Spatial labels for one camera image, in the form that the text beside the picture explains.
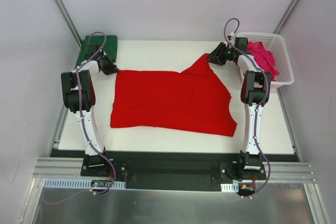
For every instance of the white cable duct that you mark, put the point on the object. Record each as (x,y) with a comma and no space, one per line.
(230,188)
(69,183)

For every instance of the right white cable duct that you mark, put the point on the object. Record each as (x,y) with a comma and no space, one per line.
(230,188)

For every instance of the pink t shirt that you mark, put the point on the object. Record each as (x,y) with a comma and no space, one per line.
(264,58)

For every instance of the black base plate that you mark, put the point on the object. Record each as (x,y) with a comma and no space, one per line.
(167,170)

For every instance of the left white cable duct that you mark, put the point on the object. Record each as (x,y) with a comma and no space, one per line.
(69,183)

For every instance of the folded green t shirt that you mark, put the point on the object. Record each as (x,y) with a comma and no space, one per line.
(110,48)

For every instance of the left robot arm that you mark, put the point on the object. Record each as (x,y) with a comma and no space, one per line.
(79,97)

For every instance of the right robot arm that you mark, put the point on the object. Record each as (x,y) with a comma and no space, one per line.
(254,95)

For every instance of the aluminium frame rail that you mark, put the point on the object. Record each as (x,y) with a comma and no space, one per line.
(55,167)

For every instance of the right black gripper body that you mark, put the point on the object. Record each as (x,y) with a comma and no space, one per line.
(218,56)

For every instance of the red t shirt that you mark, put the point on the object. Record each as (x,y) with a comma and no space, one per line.
(193,100)

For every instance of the white plastic basket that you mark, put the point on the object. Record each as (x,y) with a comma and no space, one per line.
(275,44)

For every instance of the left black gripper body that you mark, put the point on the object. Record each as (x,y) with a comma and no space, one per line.
(109,66)

